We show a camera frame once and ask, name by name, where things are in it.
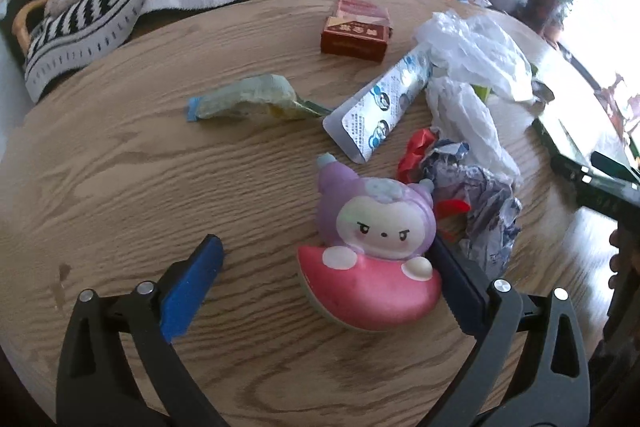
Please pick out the purple and pink squishy toy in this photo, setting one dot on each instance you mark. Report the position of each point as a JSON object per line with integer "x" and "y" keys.
{"x": 372, "y": 257}

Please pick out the crumpled white plastic bag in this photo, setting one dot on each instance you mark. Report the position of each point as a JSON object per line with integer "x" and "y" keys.
{"x": 467, "y": 122}
{"x": 475, "y": 49}

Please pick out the blue and white paper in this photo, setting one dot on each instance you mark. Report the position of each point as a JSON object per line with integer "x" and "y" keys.
{"x": 480, "y": 207}

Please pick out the red plastic scrap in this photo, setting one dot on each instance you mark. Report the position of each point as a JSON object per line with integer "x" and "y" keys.
{"x": 450, "y": 209}

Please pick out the person's right hand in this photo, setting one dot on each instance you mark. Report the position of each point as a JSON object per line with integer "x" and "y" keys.
{"x": 620, "y": 257}

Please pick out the red crumpled wrapper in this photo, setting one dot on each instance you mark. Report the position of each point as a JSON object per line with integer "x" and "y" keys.
{"x": 416, "y": 149}

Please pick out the green and blue snack wrapper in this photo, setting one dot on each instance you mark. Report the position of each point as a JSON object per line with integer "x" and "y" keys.
{"x": 247, "y": 99}

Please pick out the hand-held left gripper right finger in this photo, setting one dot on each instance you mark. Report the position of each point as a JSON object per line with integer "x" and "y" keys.
{"x": 460, "y": 289}

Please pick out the red cardboard box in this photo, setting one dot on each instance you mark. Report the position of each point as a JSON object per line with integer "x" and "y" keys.
{"x": 356, "y": 32}

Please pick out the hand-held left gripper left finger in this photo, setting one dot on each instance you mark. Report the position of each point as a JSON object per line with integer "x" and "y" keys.
{"x": 192, "y": 279}

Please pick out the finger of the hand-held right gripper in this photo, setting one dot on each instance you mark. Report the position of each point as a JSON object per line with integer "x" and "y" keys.
{"x": 612, "y": 166}
{"x": 567, "y": 168}

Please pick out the wicker chair armrest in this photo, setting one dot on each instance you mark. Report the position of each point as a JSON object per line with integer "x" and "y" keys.
{"x": 25, "y": 19}

